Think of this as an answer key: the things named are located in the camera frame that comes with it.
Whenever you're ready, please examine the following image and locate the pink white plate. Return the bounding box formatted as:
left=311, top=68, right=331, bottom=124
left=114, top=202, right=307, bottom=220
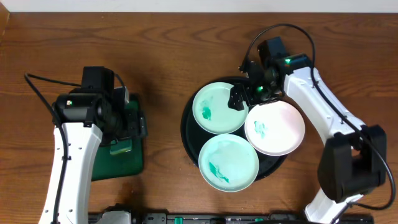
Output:
left=244, top=101, right=305, bottom=156

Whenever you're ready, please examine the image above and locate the mint green plate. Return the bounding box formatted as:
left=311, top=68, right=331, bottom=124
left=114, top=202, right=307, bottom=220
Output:
left=192, top=82, right=249, bottom=134
left=198, top=134, right=259, bottom=192

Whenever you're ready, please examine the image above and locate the mint green plate bottom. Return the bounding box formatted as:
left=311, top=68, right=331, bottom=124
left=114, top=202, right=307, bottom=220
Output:
left=198, top=134, right=259, bottom=192

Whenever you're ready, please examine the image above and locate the black rectangular sponge tray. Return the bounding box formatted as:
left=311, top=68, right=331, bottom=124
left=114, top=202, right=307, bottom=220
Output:
left=90, top=93, right=146, bottom=182

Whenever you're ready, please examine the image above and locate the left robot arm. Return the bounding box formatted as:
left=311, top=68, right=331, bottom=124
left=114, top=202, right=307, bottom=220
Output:
left=39, top=67, right=147, bottom=223

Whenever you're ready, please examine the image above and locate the mint green plate top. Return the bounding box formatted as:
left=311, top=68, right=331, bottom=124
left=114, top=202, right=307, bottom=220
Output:
left=192, top=82, right=249, bottom=134

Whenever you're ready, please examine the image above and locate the green scouring sponge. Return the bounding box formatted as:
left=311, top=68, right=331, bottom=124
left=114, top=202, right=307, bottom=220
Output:
left=109, top=139, right=132, bottom=156

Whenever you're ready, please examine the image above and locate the round black tray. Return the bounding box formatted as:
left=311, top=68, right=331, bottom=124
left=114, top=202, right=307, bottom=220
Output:
left=180, top=87, right=287, bottom=181

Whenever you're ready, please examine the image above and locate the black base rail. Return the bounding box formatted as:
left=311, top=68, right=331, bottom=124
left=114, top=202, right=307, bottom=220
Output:
left=88, top=213, right=375, bottom=224

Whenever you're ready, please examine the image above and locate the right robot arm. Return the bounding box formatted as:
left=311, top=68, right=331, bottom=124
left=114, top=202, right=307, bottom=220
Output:
left=228, top=37, right=391, bottom=223

